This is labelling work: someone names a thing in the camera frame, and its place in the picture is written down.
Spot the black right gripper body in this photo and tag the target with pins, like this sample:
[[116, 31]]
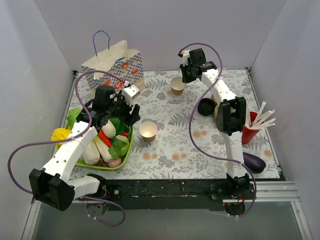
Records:
[[186, 73]]

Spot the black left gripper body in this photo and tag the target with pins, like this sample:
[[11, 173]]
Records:
[[127, 111]]

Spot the brown paper coffee cup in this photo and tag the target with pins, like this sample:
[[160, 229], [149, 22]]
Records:
[[148, 131]]

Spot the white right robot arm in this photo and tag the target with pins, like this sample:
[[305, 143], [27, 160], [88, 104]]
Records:
[[229, 119]]

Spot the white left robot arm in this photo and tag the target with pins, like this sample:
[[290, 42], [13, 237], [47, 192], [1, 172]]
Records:
[[52, 184]]

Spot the green vegetable basket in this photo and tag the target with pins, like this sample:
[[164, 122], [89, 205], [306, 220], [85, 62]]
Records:
[[104, 154]]

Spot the green leafy vegetable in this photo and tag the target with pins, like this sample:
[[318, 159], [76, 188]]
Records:
[[120, 126]]

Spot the white radish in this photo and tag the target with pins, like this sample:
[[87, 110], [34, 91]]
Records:
[[91, 155], [109, 130]]

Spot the red chili pepper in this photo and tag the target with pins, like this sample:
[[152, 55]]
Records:
[[106, 140]]

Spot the green cabbage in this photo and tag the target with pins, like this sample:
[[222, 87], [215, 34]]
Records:
[[120, 146]]

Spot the floral table mat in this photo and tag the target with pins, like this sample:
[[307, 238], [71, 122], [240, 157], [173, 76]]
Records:
[[187, 145]]

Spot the pink onion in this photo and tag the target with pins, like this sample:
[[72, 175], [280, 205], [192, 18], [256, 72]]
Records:
[[115, 163]]

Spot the brown cardboard cup carrier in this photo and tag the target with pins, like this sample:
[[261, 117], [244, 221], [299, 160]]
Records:
[[215, 107]]

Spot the green lettuce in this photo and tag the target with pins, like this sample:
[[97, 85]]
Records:
[[72, 115]]

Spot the yellow corn toy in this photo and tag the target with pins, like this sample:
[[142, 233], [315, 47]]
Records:
[[60, 134]]

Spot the purple eggplant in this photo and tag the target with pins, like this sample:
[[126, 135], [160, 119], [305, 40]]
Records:
[[254, 163]]

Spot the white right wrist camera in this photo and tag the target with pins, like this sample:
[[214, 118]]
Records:
[[185, 55]]

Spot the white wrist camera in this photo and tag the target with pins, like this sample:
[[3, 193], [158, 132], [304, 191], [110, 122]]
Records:
[[185, 55], [130, 93]]

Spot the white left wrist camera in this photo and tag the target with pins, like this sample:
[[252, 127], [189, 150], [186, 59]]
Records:
[[130, 93]]

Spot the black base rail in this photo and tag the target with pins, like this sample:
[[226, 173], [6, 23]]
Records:
[[176, 194]]

